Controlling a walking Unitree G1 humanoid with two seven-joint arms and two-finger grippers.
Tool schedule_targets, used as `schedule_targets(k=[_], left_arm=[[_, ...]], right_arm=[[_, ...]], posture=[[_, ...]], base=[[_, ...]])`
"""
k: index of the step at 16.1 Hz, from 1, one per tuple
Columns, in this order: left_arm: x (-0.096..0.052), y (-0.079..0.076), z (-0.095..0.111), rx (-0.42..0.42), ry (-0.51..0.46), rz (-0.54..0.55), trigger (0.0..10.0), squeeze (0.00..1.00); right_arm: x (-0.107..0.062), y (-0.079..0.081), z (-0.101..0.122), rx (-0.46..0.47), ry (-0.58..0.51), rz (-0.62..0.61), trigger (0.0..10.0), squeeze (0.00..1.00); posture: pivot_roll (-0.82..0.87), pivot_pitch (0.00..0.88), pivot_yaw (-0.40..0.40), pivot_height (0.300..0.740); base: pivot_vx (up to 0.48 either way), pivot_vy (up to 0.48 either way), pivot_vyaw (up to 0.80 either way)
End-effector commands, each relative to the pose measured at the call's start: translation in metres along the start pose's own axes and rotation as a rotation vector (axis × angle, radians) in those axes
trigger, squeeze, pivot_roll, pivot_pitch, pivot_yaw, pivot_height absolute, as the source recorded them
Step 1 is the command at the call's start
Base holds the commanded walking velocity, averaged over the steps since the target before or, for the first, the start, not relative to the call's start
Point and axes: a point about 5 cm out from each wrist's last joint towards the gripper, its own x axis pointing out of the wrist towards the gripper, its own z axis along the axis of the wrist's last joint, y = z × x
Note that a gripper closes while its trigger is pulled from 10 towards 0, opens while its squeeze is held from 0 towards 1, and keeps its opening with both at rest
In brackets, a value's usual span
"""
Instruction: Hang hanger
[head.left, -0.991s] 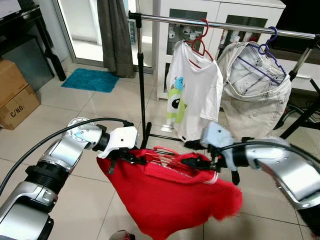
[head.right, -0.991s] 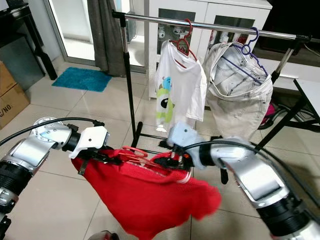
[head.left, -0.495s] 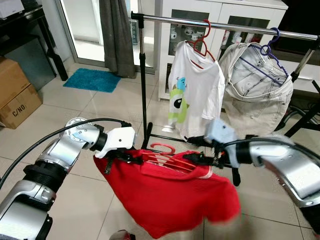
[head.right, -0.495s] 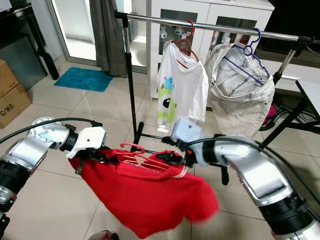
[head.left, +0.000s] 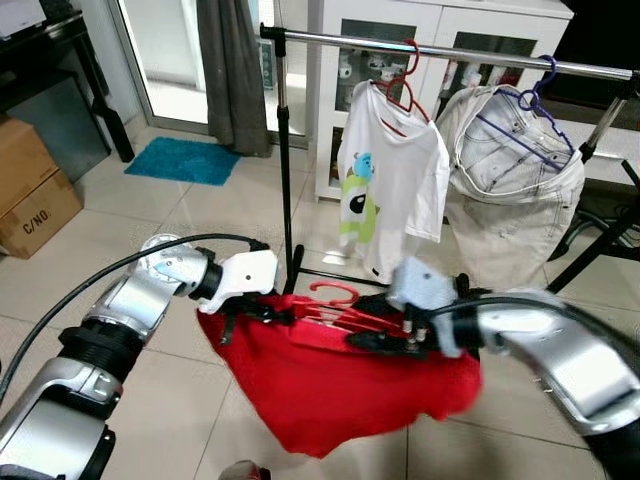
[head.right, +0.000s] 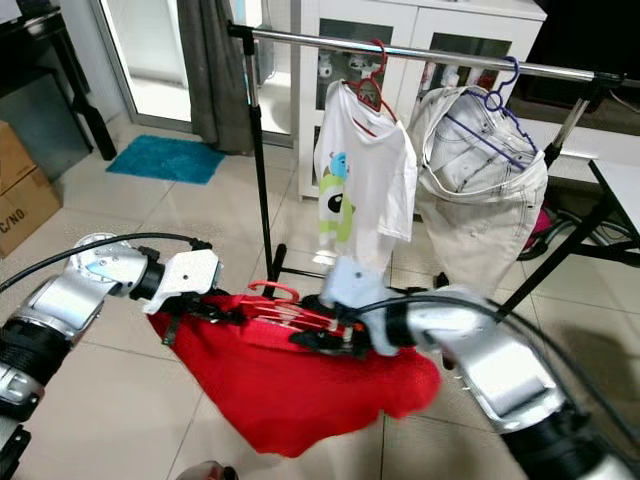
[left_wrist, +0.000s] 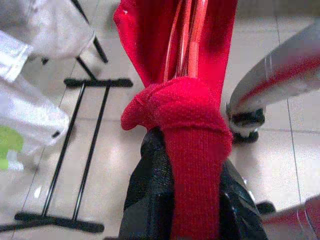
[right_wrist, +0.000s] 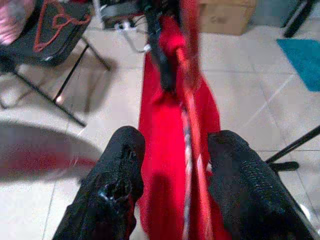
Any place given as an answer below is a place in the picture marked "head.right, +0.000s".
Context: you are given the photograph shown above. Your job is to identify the slanted clothes rack pole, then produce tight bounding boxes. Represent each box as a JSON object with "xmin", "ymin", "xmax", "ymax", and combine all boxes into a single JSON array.
[{"xmin": 545, "ymin": 72, "xmax": 621, "ymax": 171}]

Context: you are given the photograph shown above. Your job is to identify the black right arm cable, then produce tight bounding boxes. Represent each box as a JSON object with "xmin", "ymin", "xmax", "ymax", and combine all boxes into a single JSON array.
[{"xmin": 365, "ymin": 293, "xmax": 640, "ymax": 446}]

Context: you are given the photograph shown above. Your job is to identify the blue clothes hanger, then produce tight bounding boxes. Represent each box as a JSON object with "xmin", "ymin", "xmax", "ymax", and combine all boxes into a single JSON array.
[{"xmin": 445, "ymin": 54, "xmax": 541, "ymax": 173}]

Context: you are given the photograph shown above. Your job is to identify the teal floor mat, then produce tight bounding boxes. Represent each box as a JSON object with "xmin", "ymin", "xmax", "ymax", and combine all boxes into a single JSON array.
[{"xmin": 105, "ymin": 135, "xmax": 223, "ymax": 187}]

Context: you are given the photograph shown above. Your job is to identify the dark red clothes hanger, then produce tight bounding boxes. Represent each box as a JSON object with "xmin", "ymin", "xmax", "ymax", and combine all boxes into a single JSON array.
[{"xmin": 345, "ymin": 38, "xmax": 406, "ymax": 129}]

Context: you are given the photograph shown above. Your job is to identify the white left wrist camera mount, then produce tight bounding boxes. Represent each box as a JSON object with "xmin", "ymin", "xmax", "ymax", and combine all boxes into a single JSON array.
[{"xmin": 157, "ymin": 249, "xmax": 223, "ymax": 314}]

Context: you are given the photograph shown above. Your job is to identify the black desk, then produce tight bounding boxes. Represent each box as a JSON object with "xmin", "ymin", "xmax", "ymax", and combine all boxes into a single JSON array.
[{"xmin": 0, "ymin": 8, "xmax": 118, "ymax": 161}]

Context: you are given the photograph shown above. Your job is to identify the black table leg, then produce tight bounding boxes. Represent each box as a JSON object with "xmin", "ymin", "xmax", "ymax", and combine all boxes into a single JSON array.
[{"xmin": 495, "ymin": 195, "xmax": 640, "ymax": 321}]

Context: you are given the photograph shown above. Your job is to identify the white printed t-shirt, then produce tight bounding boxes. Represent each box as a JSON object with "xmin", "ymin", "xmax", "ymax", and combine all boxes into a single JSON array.
[{"xmin": 312, "ymin": 80, "xmax": 419, "ymax": 276}]

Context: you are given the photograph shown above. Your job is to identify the upright clothes rack pole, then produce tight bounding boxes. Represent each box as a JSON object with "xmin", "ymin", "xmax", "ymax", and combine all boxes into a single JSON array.
[{"xmin": 240, "ymin": 35, "xmax": 279, "ymax": 281}]

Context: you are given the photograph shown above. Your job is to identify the black television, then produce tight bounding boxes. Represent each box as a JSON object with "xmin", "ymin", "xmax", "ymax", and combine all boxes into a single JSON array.
[{"xmin": 525, "ymin": 0, "xmax": 640, "ymax": 101}]

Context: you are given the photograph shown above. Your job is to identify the chrome clothes rack rail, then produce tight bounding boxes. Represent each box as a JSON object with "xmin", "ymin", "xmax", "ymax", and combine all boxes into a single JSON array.
[{"xmin": 228, "ymin": 25, "xmax": 621, "ymax": 86}]

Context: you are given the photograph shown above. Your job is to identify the grey curtain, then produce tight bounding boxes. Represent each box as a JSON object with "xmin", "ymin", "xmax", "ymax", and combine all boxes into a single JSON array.
[{"xmin": 175, "ymin": 0, "xmax": 254, "ymax": 157}]

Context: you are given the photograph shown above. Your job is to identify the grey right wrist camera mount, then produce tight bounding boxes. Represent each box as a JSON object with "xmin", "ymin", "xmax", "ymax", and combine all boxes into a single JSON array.
[{"xmin": 322, "ymin": 257, "xmax": 401, "ymax": 358}]

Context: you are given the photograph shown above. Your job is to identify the white glass-door cabinet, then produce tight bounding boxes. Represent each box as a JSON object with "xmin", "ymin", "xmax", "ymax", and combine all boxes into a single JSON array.
[{"xmin": 290, "ymin": 0, "xmax": 548, "ymax": 201}]

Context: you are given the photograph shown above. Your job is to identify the beige jeans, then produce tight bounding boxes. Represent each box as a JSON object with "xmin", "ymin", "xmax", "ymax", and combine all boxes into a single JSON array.
[{"xmin": 408, "ymin": 84, "xmax": 551, "ymax": 296}]

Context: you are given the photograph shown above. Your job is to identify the red garment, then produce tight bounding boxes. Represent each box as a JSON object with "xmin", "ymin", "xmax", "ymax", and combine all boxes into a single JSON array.
[{"xmin": 147, "ymin": 293, "xmax": 443, "ymax": 460}]

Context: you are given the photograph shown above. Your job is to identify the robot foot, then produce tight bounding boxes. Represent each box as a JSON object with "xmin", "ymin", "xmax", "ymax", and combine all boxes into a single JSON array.
[{"xmin": 175, "ymin": 460, "xmax": 239, "ymax": 480}]

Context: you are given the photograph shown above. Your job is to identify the cardboard box with black print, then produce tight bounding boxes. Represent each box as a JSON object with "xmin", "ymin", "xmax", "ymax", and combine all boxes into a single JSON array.
[{"xmin": 0, "ymin": 168, "xmax": 63, "ymax": 259}]

